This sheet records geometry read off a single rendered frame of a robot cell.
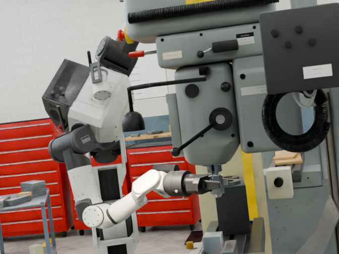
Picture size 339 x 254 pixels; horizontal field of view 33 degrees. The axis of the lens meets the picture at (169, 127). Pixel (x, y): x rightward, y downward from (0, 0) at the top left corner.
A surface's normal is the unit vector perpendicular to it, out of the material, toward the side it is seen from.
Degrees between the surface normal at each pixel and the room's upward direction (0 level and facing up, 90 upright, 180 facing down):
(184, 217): 90
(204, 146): 108
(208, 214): 90
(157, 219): 90
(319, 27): 90
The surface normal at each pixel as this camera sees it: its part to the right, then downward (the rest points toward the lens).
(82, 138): 0.76, -0.29
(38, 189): 0.68, -0.04
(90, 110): 0.04, -0.49
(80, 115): -0.22, 0.17
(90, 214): -0.32, -0.04
